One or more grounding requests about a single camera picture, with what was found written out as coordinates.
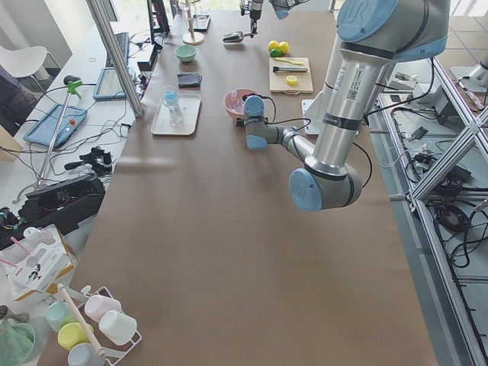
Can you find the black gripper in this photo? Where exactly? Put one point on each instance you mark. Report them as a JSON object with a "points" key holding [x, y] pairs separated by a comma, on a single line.
{"points": [[255, 11]]}

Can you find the clear ice cubes pile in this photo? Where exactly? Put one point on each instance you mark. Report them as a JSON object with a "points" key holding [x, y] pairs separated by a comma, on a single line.
{"points": [[236, 103]]}

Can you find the blue teach pendant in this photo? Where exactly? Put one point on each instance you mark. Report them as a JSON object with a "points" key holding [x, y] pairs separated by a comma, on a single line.
{"points": [[108, 86], [41, 133]]}

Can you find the green bowl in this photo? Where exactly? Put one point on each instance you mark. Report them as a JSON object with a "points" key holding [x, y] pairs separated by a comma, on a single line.
{"points": [[186, 53]]}

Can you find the steel ice scoop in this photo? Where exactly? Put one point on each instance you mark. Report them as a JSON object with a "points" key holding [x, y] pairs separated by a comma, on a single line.
{"points": [[236, 37]]}

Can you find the white chair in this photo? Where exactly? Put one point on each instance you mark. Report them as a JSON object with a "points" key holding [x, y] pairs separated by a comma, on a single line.
{"points": [[24, 63]]}

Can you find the half lemon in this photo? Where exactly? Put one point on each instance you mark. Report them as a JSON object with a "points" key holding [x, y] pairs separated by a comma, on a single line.
{"points": [[291, 80]]}

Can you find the black monitor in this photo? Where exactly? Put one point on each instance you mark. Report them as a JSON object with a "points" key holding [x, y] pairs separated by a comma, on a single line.
{"points": [[158, 23]]}

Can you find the pink bowl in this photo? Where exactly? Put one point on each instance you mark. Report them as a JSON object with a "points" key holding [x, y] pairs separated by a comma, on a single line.
{"points": [[242, 92]]}

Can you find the clear wine glass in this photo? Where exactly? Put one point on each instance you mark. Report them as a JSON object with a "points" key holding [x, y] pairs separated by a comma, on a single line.
{"points": [[170, 99]]}

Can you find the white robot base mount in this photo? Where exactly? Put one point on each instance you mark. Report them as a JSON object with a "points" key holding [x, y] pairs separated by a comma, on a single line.
{"points": [[314, 109]]}

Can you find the aluminium frame post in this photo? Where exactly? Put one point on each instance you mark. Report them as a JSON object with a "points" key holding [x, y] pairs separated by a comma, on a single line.
{"points": [[101, 20]]}

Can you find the black equipment box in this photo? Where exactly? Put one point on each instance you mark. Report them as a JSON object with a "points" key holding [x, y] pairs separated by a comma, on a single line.
{"points": [[64, 204]]}

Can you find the wooden cutting board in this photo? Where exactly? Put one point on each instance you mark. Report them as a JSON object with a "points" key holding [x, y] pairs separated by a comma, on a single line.
{"points": [[277, 81]]}

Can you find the wooden cup tree stand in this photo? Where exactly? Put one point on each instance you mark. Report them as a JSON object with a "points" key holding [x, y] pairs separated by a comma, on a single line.
{"points": [[192, 37]]}

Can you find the yellow lemon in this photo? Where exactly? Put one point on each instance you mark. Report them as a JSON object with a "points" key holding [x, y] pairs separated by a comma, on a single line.
{"points": [[273, 45]]}

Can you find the white cup rack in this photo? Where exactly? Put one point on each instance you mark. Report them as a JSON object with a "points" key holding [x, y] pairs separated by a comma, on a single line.
{"points": [[92, 327]]}

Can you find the cream rabbit tray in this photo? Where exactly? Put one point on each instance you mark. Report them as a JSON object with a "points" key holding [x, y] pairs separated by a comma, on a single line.
{"points": [[190, 105]]}

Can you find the cardboard cup box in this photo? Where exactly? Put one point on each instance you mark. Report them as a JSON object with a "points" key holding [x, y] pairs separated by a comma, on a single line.
{"points": [[36, 264]]}

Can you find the yellow plastic knife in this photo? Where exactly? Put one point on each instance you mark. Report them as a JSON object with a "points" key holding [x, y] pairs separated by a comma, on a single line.
{"points": [[286, 60]]}

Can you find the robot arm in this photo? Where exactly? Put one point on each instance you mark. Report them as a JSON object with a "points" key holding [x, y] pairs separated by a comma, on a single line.
{"points": [[281, 9], [370, 35]]}

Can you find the green lime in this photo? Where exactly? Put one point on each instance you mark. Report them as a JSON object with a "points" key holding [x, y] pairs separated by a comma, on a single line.
{"points": [[284, 47]]}

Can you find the steel muddler black tip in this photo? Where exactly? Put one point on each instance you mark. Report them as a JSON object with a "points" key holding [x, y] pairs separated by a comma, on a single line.
{"points": [[283, 69]]}

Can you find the green reach grabber tool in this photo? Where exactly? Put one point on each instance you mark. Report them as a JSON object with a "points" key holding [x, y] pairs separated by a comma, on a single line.
{"points": [[72, 82]]}

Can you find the grey folded cloth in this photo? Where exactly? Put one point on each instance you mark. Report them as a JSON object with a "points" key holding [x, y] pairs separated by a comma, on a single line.
{"points": [[189, 80]]}

